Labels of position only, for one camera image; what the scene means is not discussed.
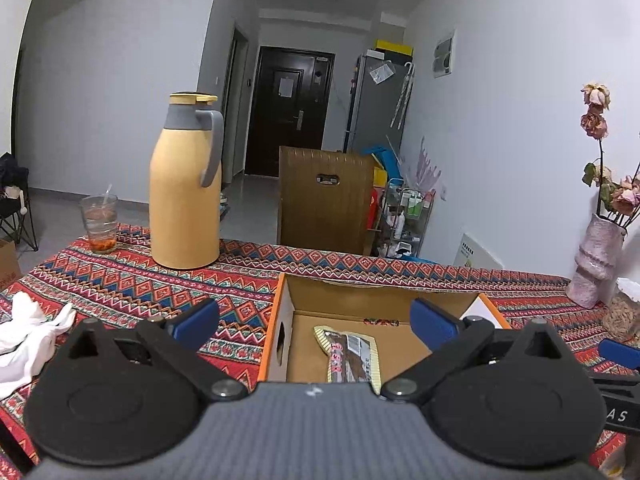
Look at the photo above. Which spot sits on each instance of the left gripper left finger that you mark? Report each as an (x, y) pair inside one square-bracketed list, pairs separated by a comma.
[(175, 343)]

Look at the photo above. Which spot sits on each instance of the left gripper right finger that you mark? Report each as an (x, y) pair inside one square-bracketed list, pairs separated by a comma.
[(435, 327)]

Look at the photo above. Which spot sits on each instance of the brown chocolate snack bar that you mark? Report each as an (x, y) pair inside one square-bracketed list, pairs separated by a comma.
[(352, 357)]

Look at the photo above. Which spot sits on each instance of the woven tissue box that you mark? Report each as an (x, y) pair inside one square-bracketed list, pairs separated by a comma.
[(621, 318)]

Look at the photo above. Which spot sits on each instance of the orange cardboard snack box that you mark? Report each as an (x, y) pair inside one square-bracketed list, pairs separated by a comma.
[(292, 354)]

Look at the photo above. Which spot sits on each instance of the patterned red tablecloth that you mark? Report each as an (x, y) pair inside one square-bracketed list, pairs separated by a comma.
[(515, 404)]

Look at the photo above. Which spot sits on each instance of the pink textured vase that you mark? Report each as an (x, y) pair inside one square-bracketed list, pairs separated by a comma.
[(596, 260)]

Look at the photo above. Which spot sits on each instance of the glass cup with drink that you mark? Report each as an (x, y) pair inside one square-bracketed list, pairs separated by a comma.
[(99, 216)]

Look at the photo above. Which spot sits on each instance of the white crumpled cloth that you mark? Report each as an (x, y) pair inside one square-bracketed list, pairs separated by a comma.
[(28, 341)]

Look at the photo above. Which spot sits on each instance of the yellow thermos jug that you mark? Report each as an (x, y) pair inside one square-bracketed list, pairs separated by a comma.
[(185, 183)]

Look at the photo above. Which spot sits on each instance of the dried pink flowers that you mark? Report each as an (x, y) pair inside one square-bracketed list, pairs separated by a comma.
[(617, 199)]

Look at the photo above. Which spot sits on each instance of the brown cardboard carton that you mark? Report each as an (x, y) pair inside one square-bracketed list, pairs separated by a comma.
[(324, 199)]

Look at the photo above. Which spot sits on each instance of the black folding chair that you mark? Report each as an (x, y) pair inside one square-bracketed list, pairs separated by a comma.
[(17, 224)]

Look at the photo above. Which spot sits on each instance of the grey refrigerator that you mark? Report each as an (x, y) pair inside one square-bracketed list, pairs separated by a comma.
[(377, 98)]

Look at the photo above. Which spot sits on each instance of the dark entrance door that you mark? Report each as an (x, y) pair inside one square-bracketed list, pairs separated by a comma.
[(289, 106)]

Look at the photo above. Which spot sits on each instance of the wire storage rack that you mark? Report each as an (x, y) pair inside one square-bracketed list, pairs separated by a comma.
[(402, 220)]

